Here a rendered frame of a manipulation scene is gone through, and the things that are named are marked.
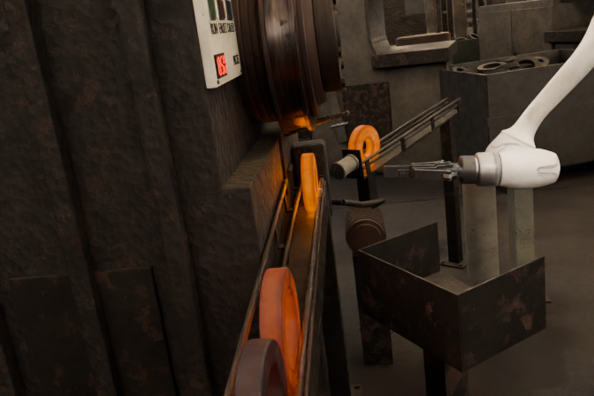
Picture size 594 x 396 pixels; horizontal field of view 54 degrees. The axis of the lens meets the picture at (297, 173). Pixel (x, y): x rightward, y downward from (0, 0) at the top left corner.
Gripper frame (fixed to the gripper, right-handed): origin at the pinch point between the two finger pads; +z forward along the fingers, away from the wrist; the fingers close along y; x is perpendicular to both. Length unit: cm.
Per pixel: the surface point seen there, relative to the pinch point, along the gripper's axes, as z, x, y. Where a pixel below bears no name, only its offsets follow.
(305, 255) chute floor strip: 22.9, -11.9, -29.0
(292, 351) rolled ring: 22, -11, -69
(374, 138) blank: 4, -1, 52
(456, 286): -8.5, -13.4, -42.1
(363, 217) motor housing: 8.6, -21.5, 24.6
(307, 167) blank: 23.5, 3.1, -5.8
